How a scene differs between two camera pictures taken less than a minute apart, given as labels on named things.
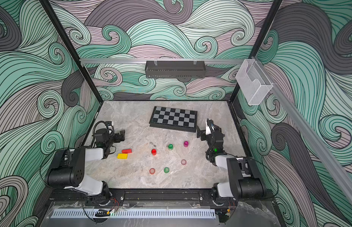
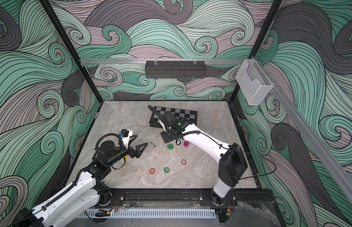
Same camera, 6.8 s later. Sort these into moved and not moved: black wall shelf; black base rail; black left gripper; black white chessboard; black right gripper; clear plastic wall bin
Moved: black left gripper; black right gripper
Not moved: black base rail; clear plastic wall bin; black wall shelf; black white chessboard
